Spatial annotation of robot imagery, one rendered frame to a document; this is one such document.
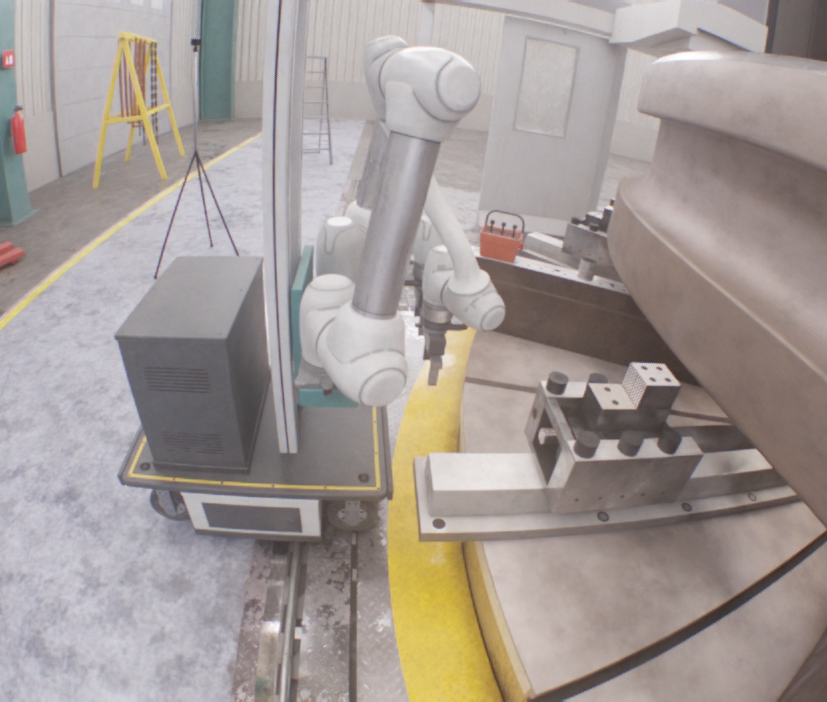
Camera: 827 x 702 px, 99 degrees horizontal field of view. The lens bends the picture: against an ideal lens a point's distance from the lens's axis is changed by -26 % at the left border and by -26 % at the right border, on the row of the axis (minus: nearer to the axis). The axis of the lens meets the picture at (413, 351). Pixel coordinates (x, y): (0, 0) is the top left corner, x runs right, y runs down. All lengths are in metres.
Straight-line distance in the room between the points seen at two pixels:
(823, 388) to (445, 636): 1.29
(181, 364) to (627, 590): 1.44
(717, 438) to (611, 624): 0.73
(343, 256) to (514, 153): 3.75
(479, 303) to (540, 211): 4.31
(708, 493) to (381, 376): 1.31
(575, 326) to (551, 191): 3.15
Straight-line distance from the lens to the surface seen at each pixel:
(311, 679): 1.57
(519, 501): 1.46
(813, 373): 1.17
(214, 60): 15.82
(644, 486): 1.46
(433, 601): 1.69
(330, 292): 1.14
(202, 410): 1.44
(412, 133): 0.89
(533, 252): 3.54
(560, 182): 5.38
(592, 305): 2.34
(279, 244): 1.24
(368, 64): 1.05
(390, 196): 0.91
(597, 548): 1.58
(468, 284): 1.12
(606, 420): 1.36
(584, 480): 1.32
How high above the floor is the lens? 1.49
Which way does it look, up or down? 33 degrees down
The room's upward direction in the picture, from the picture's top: 7 degrees clockwise
